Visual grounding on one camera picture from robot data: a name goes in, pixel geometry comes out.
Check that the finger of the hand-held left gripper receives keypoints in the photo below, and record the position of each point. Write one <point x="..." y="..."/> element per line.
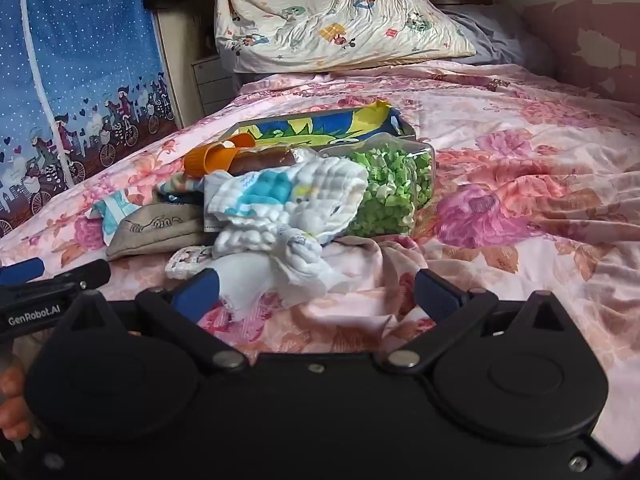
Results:
<point x="20" y="267"/>
<point x="82" y="272"/>

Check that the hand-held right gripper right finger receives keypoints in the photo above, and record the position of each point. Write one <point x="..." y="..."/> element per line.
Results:
<point x="436" y="292"/>

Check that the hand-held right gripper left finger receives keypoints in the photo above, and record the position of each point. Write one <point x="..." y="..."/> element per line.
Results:
<point x="196" y="294"/>

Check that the small patterned white cloth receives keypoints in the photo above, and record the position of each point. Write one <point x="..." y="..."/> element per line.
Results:
<point x="187" y="260"/>

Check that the teal and white cloth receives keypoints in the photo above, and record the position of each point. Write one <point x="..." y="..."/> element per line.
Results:
<point x="112" y="207"/>

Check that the grey pouch with hand drawing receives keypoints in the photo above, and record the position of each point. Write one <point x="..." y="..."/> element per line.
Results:
<point x="150" y="232"/>

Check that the striped sock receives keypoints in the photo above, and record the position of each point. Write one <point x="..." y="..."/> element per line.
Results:
<point x="172" y="192"/>

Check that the clear bag of green foam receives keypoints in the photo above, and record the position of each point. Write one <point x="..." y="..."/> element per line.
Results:
<point x="390" y="190"/>

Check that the white quilted cloth blue print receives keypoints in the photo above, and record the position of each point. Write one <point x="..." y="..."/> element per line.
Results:
<point x="280" y="195"/>

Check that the orange soft cup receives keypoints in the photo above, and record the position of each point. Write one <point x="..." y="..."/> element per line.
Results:
<point x="200" y="162"/>

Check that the brown soft roll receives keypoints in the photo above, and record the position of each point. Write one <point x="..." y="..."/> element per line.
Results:
<point x="265" y="161"/>

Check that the colourful printed box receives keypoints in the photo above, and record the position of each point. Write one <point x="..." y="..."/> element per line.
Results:
<point x="310" y="127"/>

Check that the person's left hand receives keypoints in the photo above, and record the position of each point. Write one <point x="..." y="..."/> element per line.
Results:
<point x="12" y="400"/>

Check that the pink floral bed sheet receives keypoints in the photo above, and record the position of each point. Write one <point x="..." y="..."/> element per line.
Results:
<point x="525" y="185"/>

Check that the yellow cloth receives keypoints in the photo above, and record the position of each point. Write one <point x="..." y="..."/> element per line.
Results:
<point x="377" y="112"/>

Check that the white drawer cabinet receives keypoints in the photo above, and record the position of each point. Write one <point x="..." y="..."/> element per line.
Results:
<point x="212" y="85"/>

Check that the beige wooden wardrobe panel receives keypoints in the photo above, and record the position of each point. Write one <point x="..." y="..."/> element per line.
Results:
<point x="175" y="60"/>

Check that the blue dotted wardrobe cover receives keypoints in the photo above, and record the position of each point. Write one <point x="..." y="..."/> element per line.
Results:
<point x="75" y="35"/>

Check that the grey-blue pillow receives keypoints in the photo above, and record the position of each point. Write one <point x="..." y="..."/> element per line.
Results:
<point x="495" y="35"/>

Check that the cartoon printed cream quilt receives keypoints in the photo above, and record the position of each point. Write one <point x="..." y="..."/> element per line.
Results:
<point x="325" y="10"/>

